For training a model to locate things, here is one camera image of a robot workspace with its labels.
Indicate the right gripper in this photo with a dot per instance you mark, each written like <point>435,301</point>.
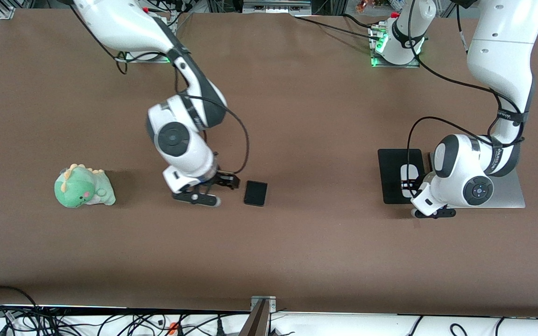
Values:
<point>222,179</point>

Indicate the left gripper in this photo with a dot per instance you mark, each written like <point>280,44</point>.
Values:
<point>415,188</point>

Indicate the white computer mouse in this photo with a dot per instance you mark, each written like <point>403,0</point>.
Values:
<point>409,171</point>

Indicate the black smartphone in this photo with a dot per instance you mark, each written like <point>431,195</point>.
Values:
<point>255,193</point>

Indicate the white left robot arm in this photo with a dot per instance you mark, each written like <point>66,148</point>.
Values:
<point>502,56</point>

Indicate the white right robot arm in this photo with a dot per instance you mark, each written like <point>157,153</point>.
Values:
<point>175,137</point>

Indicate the black mouse pad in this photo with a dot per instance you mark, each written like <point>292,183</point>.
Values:
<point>388,177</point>

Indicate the grey closed laptop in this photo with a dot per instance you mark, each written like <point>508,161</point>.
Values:
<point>512,197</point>

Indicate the green dinosaur plush toy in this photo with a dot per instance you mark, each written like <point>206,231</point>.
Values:
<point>82,186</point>

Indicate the grey aluminium beam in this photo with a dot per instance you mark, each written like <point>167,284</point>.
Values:
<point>255,324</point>

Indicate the grey metal box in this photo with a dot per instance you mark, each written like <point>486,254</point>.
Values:
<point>276,5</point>

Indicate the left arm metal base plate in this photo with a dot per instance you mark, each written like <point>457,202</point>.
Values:
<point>414,63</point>

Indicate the metal table edge bracket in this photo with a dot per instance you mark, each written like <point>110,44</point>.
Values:
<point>263,302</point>

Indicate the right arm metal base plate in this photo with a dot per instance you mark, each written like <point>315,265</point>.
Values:
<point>154,59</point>

